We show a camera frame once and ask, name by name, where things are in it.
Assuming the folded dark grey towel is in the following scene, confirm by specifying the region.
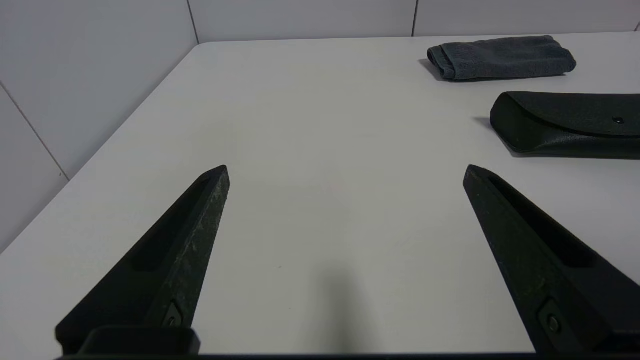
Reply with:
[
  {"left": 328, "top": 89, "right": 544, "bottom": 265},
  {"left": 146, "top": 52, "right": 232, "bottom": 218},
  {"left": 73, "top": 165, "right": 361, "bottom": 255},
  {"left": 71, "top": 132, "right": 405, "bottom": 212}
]
[{"left": 427, "top": 35, "right": 577, "bottom": 82}]

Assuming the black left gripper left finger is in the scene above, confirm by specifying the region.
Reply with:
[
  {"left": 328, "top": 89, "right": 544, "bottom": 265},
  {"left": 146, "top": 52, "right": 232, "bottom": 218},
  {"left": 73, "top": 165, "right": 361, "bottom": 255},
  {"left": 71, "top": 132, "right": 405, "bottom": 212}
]
[{"left": 55, "top": 165, "right": 231, "bottom": 357}]

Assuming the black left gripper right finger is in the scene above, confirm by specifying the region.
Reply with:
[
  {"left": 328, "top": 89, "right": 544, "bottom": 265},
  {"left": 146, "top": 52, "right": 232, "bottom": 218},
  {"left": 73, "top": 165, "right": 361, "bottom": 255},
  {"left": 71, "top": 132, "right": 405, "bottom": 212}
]
[{"left": 462, "top": 164, "right": 640, "bottom": 354}]

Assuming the black leather pouch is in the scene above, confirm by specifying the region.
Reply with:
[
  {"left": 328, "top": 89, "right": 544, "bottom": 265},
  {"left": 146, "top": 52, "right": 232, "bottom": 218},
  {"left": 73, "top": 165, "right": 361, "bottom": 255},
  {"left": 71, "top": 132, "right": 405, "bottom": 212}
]
[{"left": 489, "top": 91, "right": 640, "bottom": 161}]

